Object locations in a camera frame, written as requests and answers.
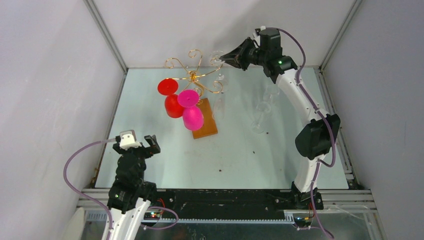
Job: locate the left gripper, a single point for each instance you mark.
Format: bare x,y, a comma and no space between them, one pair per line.
149,151

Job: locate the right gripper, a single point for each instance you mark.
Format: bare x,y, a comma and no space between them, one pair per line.
237,57

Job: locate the pink wine glass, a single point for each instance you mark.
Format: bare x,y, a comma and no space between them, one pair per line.
192,116

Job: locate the red wine glass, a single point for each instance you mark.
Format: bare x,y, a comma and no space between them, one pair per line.
168,87

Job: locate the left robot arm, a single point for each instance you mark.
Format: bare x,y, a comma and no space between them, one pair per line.
130,195

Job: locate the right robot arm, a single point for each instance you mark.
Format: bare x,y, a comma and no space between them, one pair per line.
316,142

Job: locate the gold rack wooden base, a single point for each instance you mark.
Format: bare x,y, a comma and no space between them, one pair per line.
192,81

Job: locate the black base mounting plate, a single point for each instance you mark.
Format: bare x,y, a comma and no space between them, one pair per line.
238,204

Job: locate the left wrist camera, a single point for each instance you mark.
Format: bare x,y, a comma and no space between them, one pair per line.
127,140

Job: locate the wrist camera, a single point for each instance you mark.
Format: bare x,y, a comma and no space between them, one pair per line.
127,140
256,34

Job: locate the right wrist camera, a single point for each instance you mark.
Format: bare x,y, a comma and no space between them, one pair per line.
256,34

